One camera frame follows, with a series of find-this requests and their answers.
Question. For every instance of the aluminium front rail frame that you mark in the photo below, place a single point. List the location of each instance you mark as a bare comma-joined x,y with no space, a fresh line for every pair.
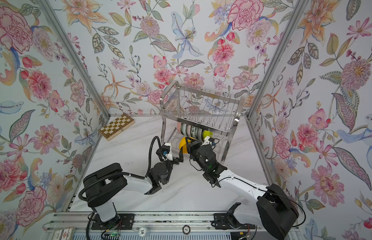
149,226

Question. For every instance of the wooden chess board box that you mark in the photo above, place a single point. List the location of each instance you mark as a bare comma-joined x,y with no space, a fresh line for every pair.
117,126

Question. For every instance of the pale green ceramic bowl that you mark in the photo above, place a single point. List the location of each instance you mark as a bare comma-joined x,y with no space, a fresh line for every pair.
184,129

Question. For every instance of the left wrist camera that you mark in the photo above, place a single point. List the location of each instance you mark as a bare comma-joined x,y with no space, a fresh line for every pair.
167,151

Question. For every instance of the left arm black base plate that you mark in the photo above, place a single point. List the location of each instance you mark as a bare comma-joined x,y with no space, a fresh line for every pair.
120,222

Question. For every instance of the dark blue floral bowl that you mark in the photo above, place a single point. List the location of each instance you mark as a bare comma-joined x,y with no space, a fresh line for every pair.
199,134

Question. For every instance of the orange yellow plastic bowl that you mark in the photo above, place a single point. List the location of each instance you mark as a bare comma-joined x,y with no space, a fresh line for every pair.
183,146

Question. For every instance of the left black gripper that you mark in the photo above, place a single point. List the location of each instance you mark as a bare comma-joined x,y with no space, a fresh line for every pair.
175,160

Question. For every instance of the lime green plastic bowl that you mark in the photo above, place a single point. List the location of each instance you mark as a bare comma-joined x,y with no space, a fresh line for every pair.
206,134

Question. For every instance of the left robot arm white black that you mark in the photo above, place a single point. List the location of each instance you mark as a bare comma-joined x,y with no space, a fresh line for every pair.
101,186

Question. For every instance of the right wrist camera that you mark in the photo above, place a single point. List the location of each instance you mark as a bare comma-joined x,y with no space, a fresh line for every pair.
209,141

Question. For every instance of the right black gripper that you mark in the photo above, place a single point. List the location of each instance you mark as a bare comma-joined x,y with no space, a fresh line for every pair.
193,147

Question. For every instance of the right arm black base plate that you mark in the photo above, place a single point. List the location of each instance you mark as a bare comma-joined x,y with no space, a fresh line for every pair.
225,221

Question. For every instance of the green leaf pattern bowl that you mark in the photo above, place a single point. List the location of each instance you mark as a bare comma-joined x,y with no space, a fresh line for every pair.
193,132

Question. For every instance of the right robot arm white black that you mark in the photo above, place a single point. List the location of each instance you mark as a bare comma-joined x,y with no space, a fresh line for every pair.
266,206

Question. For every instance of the pink striped ceramic bowl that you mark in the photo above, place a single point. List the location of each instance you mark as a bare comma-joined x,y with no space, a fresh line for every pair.
189,131

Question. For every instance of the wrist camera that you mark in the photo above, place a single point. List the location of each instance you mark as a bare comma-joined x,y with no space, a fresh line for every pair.
167,151
209,141

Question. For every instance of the two-tier steel dish rack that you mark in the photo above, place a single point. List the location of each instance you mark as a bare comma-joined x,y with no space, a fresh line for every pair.
208,111

